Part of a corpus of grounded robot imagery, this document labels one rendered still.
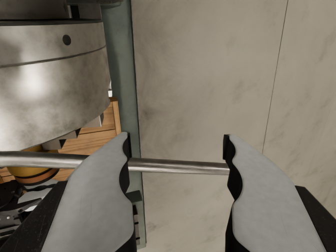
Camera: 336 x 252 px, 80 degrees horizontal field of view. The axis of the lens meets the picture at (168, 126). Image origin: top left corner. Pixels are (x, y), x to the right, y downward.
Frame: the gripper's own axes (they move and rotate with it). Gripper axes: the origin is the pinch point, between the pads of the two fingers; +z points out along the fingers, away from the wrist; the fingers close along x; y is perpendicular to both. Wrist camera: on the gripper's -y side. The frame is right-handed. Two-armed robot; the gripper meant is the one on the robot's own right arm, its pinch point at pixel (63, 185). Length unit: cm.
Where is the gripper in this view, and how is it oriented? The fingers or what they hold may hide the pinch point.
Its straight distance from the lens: 50.9
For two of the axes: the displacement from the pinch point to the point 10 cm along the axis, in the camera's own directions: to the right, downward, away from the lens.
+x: 3.3, 4.6, -8.3
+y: -0.3, 8.8, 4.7
